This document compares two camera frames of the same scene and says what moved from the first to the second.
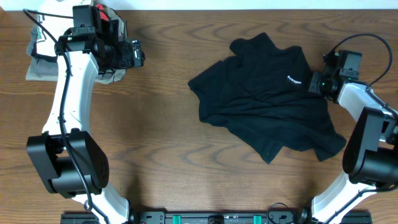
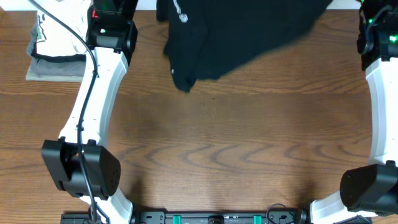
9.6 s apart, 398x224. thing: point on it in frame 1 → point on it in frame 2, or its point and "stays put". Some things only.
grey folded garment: (39, 68) stays put
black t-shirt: (260, 93) → (207, 38)
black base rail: (214, 216) stays put
